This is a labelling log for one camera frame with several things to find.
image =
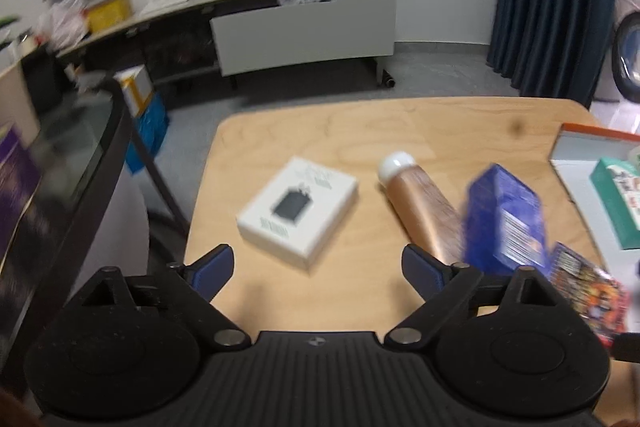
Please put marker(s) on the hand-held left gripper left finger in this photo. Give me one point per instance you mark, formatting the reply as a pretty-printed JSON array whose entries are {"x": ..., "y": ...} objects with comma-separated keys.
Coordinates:
[{"x": 212, "y": 269}]

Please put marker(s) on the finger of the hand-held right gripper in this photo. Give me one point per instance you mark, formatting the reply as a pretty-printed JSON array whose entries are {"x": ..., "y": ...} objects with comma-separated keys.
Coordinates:
[{"x": 629, "y": 347}]

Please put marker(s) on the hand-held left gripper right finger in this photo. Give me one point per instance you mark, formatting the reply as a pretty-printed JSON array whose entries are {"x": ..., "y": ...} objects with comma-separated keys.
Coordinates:
[{"x": 425, "y": 269}]

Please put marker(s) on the white box with black picture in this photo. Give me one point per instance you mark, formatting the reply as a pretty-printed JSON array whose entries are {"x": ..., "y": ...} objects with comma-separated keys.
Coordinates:
[{"x": 300, "y": 212}]

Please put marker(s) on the white tray with orange edge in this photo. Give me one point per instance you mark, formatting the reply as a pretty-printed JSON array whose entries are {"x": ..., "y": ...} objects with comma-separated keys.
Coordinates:
[{"x": 575, "y": 157}]

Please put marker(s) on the copper bottle with white cap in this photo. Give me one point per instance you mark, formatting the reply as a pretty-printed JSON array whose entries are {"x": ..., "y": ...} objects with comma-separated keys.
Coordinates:
[{"x": 425, "y": 202}]

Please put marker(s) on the colourful red snack packet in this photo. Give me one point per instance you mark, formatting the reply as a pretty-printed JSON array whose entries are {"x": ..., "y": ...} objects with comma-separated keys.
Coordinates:
[{"x": 585, "y": 292}]

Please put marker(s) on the blue cardboard box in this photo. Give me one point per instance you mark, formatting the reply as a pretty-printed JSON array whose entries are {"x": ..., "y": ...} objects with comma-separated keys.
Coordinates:
[{"x": 505, "y": 212}]

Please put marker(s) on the teal printed box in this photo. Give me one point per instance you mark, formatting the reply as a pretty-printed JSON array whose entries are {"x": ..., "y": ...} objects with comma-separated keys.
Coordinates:
[{"x": 620, "y": 197}]

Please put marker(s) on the blue crate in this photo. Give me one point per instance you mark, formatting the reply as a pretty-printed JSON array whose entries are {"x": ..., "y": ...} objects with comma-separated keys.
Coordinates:
[{"x": 150, "y": 132}]

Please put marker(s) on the black glass side table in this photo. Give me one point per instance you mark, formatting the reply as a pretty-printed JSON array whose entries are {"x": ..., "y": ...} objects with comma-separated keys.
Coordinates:
[{"x": 70, "y": 167}]

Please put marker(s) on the white and yellow carton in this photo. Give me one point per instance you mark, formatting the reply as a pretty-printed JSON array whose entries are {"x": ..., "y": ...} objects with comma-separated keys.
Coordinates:
[{"x": 134, "y": 89}]

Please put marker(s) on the purple box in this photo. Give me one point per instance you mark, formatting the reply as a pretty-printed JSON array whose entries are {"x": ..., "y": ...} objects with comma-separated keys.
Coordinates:
[{"x": 17, "y": 187}]

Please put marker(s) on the long grey tv console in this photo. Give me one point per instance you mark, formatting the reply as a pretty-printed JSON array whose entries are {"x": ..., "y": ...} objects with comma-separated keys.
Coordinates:
[{"x": 170, "y": 52}]

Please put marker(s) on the beige bin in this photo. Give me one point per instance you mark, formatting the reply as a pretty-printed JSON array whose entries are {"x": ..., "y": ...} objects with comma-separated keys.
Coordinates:
[{"x": 15, "y": 102}]

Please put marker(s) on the yellow box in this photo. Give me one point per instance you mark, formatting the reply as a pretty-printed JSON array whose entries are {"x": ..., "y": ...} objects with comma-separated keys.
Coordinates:
[{"x": 109, "y": 12}]

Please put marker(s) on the white and red plastic bag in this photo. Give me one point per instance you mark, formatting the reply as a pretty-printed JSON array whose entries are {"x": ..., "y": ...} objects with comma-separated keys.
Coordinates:
[{"x": 62, "y": 24}]

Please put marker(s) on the grey washing machine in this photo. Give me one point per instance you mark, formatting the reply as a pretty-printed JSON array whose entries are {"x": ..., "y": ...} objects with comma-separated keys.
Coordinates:
[{"x": 622, "y": 57}]

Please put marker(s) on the long-leaf green plant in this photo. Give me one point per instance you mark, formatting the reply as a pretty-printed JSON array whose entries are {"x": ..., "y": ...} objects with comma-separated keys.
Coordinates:
[{"x": 7, "y": 22}]

